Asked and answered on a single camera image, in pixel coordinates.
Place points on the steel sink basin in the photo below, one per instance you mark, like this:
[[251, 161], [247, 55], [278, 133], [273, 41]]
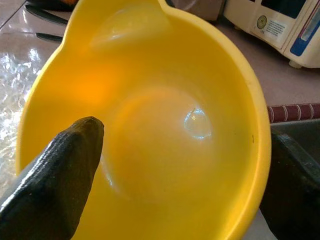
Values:
[[305, 132]]

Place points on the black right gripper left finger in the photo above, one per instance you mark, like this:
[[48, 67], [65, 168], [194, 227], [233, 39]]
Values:
[[55, 180]]

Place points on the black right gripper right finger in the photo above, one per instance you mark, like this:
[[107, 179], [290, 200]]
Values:
[[295, 200]]

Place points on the black tape strip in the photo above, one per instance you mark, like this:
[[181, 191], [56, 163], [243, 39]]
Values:
[[50, 37]]

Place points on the clear bubble wrap sheet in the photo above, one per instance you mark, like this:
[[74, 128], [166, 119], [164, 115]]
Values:
[[15, 87]]

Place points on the yellow plastic bowl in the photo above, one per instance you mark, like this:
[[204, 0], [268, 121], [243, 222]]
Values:
[[162, 75]]

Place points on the cream water ionizer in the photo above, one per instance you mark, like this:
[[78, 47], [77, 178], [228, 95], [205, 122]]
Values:
[[275, 25]]

